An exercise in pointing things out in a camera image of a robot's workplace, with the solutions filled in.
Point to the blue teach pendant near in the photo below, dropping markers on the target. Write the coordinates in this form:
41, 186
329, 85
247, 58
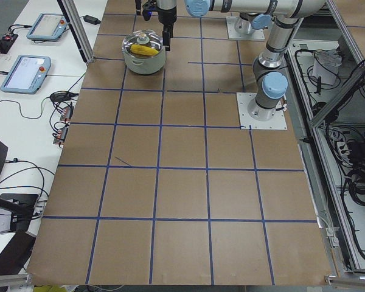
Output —
27, 74

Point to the black power adapter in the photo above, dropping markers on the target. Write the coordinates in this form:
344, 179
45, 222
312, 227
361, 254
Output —
91, 19

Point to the glass pot lid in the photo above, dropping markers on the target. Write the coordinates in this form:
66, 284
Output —
144, 37

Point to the brown paper table cover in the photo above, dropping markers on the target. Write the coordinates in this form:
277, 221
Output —
158, 184

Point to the sage green cooking pot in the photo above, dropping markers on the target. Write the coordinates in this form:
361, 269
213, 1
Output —
145, 66

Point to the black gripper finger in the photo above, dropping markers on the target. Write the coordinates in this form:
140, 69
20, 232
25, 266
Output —
167, 35

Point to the yellow corn cob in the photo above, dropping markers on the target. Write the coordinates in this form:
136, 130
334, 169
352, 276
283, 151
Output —
143, 50

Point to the aluminium frame post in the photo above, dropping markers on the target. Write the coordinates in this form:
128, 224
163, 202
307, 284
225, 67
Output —
72, 17

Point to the blue teach pendant far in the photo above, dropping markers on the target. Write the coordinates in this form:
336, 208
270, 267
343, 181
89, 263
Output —
47, 27

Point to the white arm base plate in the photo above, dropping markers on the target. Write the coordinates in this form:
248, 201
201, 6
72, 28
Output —
253, 117
241, 29

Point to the blue teach pendant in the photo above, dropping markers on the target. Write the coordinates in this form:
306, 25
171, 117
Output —
47, 27
27, 74

